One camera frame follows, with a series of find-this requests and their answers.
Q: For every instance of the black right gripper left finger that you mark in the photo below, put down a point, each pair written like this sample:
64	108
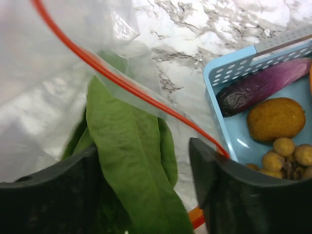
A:
70	197

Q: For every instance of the brown nugget cluster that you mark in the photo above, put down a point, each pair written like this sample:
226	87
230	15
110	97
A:
286	161

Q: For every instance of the purple eggplant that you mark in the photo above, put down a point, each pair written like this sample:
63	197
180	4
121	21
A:
253	89

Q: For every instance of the green leafy vegetable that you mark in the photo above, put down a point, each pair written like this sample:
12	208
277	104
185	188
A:
137	158

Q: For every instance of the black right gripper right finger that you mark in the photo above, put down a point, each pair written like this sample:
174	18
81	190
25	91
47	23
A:
238	200

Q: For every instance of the brown kiwi fruit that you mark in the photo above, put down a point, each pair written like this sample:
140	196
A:
275	118

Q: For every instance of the clear zip bag orange zipper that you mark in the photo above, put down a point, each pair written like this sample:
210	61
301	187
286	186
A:
42	93

